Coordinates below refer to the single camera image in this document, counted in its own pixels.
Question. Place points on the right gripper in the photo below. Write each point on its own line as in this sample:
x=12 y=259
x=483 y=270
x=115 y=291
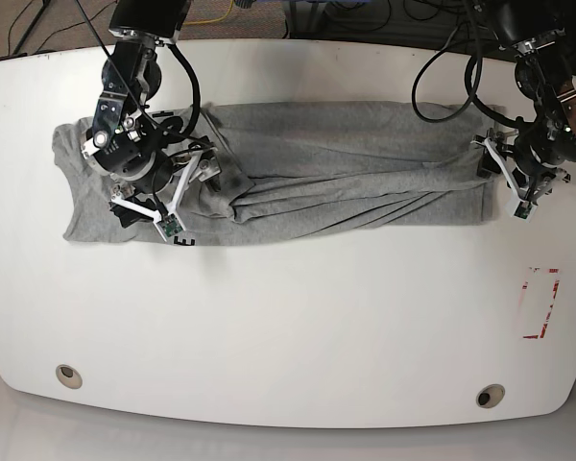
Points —
x=160 y=189

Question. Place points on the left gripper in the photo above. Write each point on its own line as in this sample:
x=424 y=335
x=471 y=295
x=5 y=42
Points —
x=528 y=179

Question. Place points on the grey t-shirt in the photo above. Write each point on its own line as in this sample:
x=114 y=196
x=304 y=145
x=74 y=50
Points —
x=292 y=170

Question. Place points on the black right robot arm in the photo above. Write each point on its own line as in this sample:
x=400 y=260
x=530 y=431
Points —
x=152 y=162

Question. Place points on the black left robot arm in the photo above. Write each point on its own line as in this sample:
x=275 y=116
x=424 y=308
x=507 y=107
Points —
x=542 y=35

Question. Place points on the red tape marking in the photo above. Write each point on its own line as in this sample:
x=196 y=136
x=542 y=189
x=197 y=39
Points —
x=538 y=295

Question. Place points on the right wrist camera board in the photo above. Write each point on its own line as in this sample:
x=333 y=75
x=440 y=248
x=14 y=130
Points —
x=170 y=229

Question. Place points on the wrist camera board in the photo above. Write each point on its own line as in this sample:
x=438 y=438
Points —
x=522 y=210
x=170 y=229

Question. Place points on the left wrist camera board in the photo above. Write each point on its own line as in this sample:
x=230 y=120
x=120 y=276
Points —
x=522 y=210

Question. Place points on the left table cable grommet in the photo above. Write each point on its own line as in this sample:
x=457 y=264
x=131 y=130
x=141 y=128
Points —
x=69 y=377

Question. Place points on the table cable grommet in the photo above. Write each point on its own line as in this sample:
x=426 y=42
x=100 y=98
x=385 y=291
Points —
x=69 y=377
x=490 y=396

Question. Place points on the right table cable grommet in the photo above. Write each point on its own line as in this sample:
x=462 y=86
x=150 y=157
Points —
x=490 y=396

